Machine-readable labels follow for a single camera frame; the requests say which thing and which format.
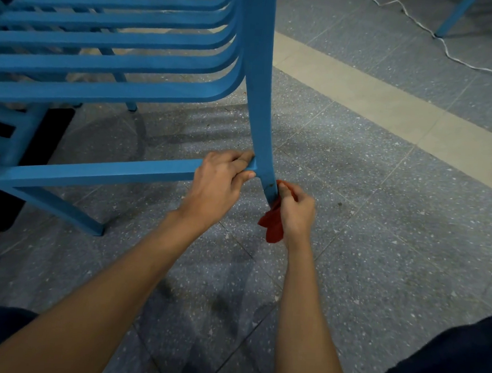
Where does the person's left hand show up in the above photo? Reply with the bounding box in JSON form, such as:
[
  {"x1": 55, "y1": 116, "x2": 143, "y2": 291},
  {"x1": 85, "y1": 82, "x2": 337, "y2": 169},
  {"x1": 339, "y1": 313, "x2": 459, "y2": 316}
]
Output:
[{"x1": 175, "y1": 146, "x2": 258, "y2": 235}]

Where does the person's right hand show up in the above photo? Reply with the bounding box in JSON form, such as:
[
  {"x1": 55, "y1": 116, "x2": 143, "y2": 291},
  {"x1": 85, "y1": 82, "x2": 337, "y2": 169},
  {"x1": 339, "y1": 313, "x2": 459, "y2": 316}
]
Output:
[{"x1": 273, "y1": 181, "x2": 318, "y2": 250}]

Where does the red cloth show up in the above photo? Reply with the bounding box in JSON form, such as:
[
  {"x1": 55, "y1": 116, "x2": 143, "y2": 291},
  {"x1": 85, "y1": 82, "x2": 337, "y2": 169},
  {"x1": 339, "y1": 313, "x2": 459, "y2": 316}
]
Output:
[{"x1": 256, "y1": 179, "x2": 300, "y2": 245}]

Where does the blue slatted metal chair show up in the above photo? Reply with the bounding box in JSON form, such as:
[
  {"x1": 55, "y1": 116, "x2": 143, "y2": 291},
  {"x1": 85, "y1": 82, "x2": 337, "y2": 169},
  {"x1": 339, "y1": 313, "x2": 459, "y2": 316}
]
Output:
[{"x1": 0, "y1": 0, "x2": 292, "y2": 288}]

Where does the person's left forearm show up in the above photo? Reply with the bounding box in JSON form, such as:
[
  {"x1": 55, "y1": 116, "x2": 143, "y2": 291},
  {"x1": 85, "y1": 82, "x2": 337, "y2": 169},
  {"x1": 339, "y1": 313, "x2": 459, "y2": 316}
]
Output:
[{"x1": 0, "y1": 198, "x2": 217, "y2": 373}]

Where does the person's right forearm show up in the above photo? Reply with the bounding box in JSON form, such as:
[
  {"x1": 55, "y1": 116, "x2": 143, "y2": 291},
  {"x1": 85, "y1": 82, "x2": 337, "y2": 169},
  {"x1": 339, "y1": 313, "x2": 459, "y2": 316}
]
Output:
[{"x1": 273, "y1": 236, "x2": 360, "y2": 373}]

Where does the person's right leg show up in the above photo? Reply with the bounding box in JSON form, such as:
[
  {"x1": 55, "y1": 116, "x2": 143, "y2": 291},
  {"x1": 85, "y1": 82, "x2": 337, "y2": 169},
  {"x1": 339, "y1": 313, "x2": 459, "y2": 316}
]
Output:
[{"x1": 370, "y1": 307, "x2": 492, "y2": 373}]

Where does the blue furniture leg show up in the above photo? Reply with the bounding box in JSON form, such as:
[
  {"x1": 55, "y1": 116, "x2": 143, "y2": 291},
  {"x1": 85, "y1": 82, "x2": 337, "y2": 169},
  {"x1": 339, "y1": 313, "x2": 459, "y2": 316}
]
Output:
[{"x1": 433, "y1": 0, "x2": 477, "y2": 40}]

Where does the white cable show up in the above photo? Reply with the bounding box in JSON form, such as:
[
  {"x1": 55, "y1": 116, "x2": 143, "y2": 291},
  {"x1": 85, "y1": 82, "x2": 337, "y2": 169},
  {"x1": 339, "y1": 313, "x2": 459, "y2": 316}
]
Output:
[{"x1": 367, "y1": 0, "x2": 492, "y2": 86}]

